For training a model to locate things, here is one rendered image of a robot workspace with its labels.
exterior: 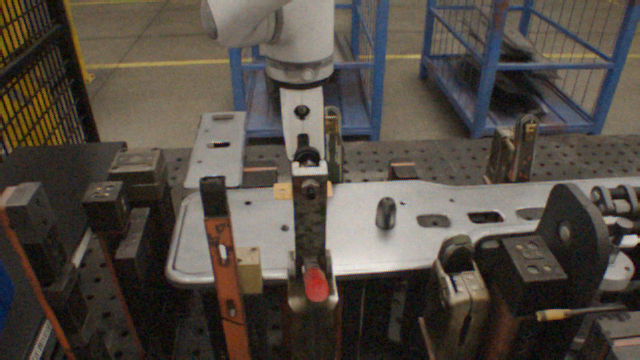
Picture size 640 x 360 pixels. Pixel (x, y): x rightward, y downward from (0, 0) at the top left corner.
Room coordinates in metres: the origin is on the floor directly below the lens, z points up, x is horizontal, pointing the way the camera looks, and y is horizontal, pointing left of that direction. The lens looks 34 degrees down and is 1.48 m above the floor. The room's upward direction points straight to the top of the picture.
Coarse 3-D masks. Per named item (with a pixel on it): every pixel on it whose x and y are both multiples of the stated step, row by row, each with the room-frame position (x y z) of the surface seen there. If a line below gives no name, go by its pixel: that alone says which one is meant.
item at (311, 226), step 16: (304, 160) 0.44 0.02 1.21; (320, 160) 0.45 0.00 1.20; (304, 176) 0.41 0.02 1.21; (320, 176) 0.41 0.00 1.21; (304, 192) 0.40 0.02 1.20; (320, 192) 0.41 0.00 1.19; (304, 208) 0.41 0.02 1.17; (320, 208) 0.41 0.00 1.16; (304, 224) 0.42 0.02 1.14; (320, 224) 0.42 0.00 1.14; (304, 240) 0.42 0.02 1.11; (320, 240) 0.42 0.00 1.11; (320, 256) 0.43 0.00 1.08
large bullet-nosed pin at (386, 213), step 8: (384, 200) 0.59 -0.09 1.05; (392, 200) 0.59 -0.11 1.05; (384, 208) 0.58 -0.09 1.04; (392, 208) 0.58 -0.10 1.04; (376, 216) 0.59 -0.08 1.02; (384, 216) 0.57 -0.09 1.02; (392, 216) 0.58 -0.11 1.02; (376, 224) 0.58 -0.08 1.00; (384, 224) 0.57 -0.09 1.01; (392, 224) 0.58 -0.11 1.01
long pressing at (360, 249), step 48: (240, 192) 0.67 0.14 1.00; (336, 192) 0.67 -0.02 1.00; (384, 192) 0.67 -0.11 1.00; (432, 192) 0.67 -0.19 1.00; (480, 192) 0.67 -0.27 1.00; (528, 192) 0.67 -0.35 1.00; (192, 240) 0.55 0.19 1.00; (240, 240) 0.55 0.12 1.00; (288, 240) 0.55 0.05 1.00; (336, 240) 0.55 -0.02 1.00; (384, 240) 0.55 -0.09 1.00; (432, 240) 0.55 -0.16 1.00; (480, 240) 0.55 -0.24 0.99; (624, 240) 0.54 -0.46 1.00; (192, 288) 0.46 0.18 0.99
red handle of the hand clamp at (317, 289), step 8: (304, 256) 0.44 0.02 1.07; (312, 256) 0.44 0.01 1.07; (304, 264) 0.41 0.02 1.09; (312, 264) 0.40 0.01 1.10; (304, 272) 0.40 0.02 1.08; (312, 272) 0.35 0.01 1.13; (320, 272) 0.35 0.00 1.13; (304, 280) 0.34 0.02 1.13; (312, 280) 0.32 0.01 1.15; (320, 280) 0.32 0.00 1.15; (312, 288) 0.32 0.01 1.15; (320, 288) 0.32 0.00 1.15; (328, 288) 0.32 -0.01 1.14; (312, 296) 0.31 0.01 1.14; (320, 296) 0.31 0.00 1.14
